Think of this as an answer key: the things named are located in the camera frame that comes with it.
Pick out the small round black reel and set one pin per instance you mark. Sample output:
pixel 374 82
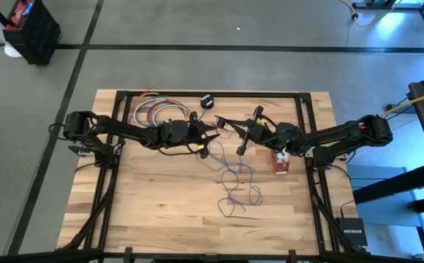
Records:
pixel 207 104

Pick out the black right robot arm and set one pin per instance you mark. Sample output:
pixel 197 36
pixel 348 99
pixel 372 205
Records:
pixel 343 135

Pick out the red tape dispenser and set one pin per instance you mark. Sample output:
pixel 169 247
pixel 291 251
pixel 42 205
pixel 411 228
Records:
pixel 279 168

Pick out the white standing tower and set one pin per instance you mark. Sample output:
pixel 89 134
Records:
pixel 12 51

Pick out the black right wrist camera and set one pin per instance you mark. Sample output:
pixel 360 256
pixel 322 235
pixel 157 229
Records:
pixel 261 132

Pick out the black crate with red top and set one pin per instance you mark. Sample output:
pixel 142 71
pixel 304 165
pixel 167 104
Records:
pixel 36 40

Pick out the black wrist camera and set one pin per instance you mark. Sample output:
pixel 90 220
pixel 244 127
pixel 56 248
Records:
pixel 261 132
pixel 192 131

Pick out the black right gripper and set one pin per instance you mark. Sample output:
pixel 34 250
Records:
pixel 257 111

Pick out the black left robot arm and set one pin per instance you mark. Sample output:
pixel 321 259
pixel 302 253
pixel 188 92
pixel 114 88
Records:
pixel 124 128

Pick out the black Netgear switch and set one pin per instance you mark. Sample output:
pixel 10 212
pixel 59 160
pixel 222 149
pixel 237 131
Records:
pixel 351 233

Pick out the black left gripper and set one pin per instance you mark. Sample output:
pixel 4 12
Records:
pixel 203 151

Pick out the black metal table frame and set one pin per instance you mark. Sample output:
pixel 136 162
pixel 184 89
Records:
pixel 212 94

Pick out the black stand base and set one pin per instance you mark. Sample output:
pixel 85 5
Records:
pixel 380 5

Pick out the black rig crossbar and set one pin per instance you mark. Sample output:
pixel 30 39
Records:
pixel 51 256

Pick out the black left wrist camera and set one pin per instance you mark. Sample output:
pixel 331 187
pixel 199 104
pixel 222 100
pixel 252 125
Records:
pixel 192 131

